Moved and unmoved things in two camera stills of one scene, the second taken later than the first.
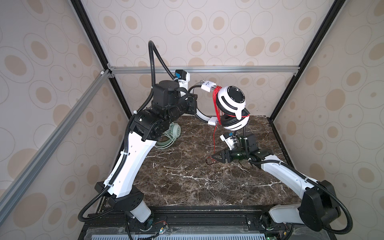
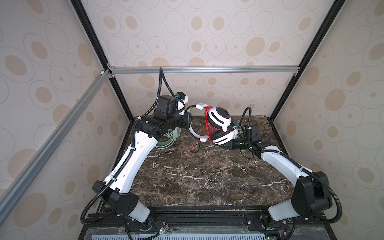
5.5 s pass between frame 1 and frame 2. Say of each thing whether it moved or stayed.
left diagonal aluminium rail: stayed
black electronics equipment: stayed
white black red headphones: moved
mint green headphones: stayed
